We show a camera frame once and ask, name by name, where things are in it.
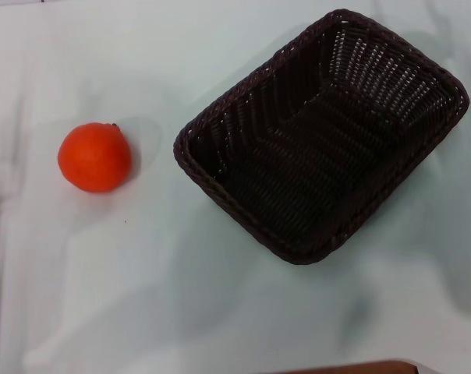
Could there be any orange tangerine fruit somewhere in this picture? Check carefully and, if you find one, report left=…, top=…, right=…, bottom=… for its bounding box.
left=57, top=122, right=133, bottom=195

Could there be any black woven rectangular basket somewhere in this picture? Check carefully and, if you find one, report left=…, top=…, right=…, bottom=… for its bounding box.
left=172, top=9, right=470, bottom=266

